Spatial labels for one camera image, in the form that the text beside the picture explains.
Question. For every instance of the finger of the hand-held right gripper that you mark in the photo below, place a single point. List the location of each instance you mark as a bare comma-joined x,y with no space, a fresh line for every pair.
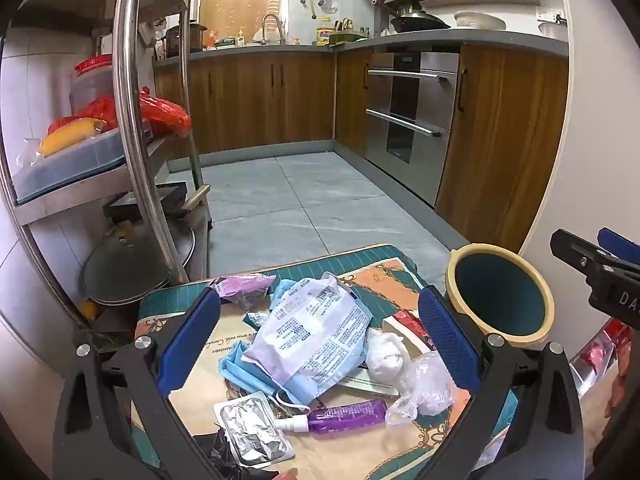
622,246
575,252

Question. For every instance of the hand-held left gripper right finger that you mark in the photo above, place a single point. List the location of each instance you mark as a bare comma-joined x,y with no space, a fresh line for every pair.
445,332

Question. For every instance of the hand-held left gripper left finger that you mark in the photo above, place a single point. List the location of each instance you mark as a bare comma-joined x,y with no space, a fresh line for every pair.
192,335

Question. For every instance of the white tissue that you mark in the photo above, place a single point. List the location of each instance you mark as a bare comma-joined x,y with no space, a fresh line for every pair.
387,355

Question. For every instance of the yellow-rimmed teal bin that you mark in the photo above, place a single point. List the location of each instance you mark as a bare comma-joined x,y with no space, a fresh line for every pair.
500,295

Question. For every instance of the red snack wrapper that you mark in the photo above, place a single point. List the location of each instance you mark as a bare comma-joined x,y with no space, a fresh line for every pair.
407,327

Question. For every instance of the clear plastic bag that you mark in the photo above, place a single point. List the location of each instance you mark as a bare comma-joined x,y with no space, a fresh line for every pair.
430,385

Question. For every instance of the red white carton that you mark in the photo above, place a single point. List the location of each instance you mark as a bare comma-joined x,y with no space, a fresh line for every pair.
597,355

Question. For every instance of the small silver sachet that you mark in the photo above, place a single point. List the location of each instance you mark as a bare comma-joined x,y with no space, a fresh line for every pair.
257,320

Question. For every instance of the purple wrapper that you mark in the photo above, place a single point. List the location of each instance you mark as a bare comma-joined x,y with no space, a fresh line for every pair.
240,286

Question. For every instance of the glass pot lid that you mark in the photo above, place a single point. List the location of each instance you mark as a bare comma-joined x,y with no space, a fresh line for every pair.
125,265

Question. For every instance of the silver foil blister pack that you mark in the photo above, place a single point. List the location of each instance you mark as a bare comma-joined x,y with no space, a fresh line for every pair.
252,430

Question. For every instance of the white printed plastic package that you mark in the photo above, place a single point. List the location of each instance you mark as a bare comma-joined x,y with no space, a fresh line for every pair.
310,330

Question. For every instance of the purple spray bottle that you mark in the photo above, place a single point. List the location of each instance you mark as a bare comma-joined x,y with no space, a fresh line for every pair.
345,416

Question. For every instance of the printed quilted mat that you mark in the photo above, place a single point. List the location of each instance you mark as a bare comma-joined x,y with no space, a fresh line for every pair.
350,452

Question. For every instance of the grey storage box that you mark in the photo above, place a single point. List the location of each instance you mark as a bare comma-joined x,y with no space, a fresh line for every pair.
75,170

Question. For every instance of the red plastic bag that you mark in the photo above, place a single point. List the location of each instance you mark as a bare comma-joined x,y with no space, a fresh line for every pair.
165,115

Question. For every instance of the built-in steel oven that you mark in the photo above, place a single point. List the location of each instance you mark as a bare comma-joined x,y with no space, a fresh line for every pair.
405,110

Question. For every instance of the stainless steel rack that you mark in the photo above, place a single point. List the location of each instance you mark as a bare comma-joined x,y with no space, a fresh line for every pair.
127,110

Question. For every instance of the yellow packet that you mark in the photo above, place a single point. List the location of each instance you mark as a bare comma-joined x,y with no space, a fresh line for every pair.
70,135

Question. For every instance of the wooden kitchen cabinets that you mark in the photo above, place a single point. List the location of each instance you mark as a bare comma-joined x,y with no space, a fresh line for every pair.
240,105

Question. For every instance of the white bowl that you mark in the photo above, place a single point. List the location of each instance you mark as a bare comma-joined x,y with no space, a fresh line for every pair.
479,20

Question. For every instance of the red-lidded plastic jar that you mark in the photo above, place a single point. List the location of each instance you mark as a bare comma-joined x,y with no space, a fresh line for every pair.
90,82

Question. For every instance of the black wok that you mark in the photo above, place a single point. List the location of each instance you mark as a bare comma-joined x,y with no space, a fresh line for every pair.
417,22

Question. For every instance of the black cooking pot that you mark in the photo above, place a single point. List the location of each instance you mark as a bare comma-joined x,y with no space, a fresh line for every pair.
175,40

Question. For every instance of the grey kitchen countertop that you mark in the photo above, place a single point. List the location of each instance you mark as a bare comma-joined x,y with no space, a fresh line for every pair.
280,51

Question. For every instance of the yellow container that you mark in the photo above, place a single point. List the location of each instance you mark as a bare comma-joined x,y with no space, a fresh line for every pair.
324,36

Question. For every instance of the steel kitchen faucet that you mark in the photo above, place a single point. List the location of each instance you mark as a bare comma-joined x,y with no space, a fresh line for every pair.
272,22

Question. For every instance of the wall socket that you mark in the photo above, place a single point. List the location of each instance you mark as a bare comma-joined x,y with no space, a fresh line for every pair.
550,14

